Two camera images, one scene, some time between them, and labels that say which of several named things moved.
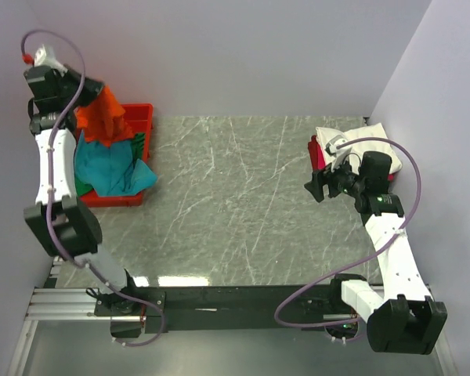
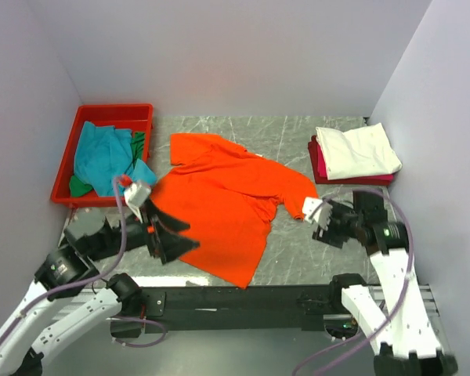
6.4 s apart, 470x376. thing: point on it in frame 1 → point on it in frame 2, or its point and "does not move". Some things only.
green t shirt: x=138 y=150 does not move
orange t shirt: x=103 y=121 → x=224 y=195
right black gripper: x=320 y=178 → x=330 y=236
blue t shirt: x=110 y=171 does not move
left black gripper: x=92 y=89 → x=169 y=247
